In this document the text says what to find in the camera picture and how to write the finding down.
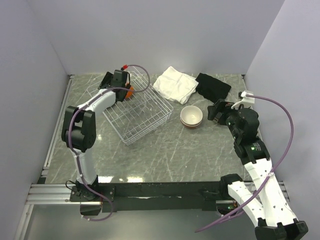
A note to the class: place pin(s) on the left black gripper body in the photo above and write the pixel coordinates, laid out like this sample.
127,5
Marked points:
108,79

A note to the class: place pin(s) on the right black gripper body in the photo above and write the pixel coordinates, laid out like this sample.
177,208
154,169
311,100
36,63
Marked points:
228,118

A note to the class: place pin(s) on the orange ceramic bowl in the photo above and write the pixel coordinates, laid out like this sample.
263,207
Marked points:
130,92

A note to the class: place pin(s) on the tan floral bowl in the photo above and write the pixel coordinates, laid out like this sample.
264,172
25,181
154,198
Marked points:
191,115

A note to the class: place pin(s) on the red ceramic bowl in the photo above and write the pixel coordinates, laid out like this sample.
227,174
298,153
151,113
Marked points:
191,126

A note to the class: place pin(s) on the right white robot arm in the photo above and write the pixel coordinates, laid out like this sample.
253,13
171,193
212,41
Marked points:
266,207

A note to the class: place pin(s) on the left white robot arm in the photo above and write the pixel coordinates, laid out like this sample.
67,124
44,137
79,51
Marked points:
79,124

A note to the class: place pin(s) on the black folded cloth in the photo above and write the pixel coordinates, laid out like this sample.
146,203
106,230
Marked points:
212,88

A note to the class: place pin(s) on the white folded cloth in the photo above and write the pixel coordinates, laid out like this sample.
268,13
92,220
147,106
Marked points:
175,86

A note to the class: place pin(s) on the black base beam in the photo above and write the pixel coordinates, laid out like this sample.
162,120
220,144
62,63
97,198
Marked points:
148,196

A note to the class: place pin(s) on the white wire dish rack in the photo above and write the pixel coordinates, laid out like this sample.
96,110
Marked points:
142,113

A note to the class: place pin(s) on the aluminium frame rail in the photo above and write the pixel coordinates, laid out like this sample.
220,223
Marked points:
41,193

